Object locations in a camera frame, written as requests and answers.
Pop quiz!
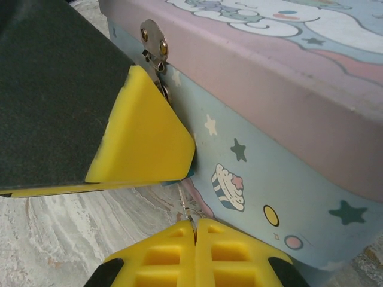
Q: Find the small silver key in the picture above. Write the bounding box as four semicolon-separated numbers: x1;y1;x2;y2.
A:
178;184;199;242

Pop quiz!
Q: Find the blue cartoon tin box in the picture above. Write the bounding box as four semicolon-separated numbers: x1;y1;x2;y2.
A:
98;0;383;274

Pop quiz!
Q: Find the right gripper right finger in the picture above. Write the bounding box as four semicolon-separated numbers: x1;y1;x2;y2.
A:
195;218;311;287

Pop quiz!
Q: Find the silver metal hasp latch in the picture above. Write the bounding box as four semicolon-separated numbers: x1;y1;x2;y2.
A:
139;19;176;107

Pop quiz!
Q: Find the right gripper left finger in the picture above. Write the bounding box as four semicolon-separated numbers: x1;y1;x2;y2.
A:
91;220;196;287

